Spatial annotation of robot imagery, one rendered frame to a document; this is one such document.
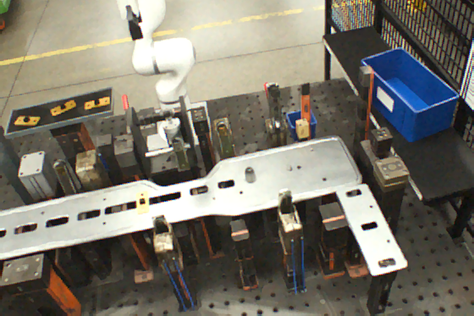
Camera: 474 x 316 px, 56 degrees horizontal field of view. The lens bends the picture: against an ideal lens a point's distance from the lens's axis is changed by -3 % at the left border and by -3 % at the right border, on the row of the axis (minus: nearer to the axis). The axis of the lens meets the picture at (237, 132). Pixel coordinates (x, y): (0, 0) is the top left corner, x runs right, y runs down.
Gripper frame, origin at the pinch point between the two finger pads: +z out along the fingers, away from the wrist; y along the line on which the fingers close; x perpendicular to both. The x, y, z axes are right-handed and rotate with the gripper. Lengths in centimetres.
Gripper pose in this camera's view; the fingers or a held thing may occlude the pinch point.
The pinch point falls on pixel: (136, 28)
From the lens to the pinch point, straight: 135.5
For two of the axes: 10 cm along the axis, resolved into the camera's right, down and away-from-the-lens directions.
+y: 1.9, 6.6, -7.3
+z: 1.2, 7.2, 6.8
